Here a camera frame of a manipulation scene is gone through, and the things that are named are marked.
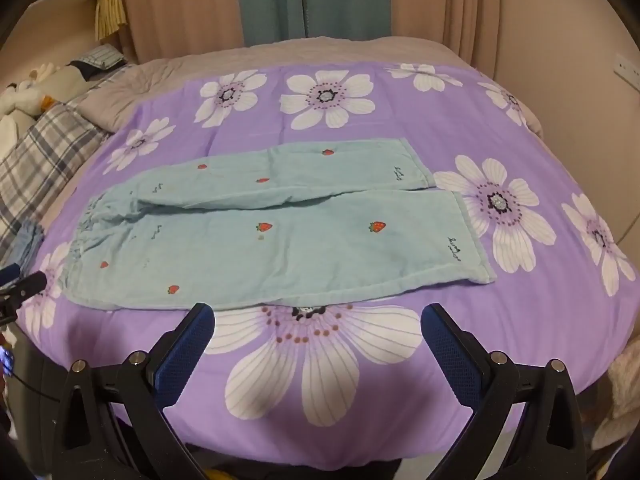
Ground plaid pillow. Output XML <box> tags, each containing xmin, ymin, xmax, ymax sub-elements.
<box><xmin>1</xmin><ymin>103</ymin><xmax>107</xmax><ymax>254</ymax></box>

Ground striped dark pillow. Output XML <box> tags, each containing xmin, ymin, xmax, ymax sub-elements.
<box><xmin>68</xmin><ymin>44</ymin><xmax>127</xmax><ymax>80</ymax></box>

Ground yellow curtain tassel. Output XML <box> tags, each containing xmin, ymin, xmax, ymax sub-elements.
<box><xmin>94</xmin><ymin>0</ymin><xmax>127</xmax><ymax>41</ymax></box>

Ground white wall socket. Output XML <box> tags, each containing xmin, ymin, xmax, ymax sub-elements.
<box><xmin>613</xmin><ymin>54</ymin><xmax>640</xmax><ymax>91</ymax></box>

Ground pink curtain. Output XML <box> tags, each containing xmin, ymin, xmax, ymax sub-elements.
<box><xmin>120</xmin><ymin>0</ymin><xmax>501</xmax><ymax>75</ymax></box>

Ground small blue folded cloth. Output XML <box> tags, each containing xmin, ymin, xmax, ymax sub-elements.
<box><xmin>2</xmin><ymin>220</ymin><xmax>44</xmax><ymax>274</ymax></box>

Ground beige quilt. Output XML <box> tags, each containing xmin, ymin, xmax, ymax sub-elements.
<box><xmin>64</xmin><ymin>34</ymin><xmax>501</xmax><ymax>134</ymax></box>

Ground light blue strawberry pants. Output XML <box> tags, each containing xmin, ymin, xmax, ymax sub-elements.
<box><xmin>60</xmin><ymin>139</ymin><xmax>496</xmax><ymax>311</ymax></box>

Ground white plush toy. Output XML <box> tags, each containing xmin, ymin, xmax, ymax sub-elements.
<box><xmin>1</xmin><ymin>63</ymin><xmax>90</xmax><ymax>118</ymax></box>

